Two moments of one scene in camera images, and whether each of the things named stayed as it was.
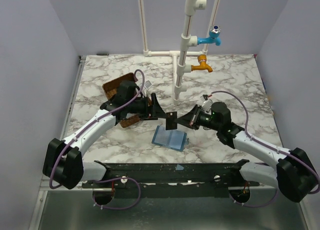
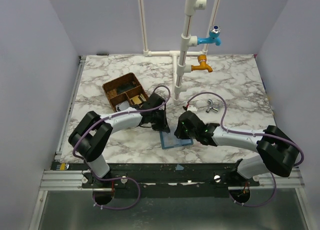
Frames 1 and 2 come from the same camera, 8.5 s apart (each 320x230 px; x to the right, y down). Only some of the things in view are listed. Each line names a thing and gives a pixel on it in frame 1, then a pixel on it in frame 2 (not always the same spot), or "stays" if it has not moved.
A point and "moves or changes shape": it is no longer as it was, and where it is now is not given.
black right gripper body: [194, 117] -> [180, 129]
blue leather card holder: [174, 139] moves or changes shape
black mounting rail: [170, 181] stays
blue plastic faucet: [214, 36] stays
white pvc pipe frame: [194, 1] stays
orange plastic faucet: [203, 66] stays
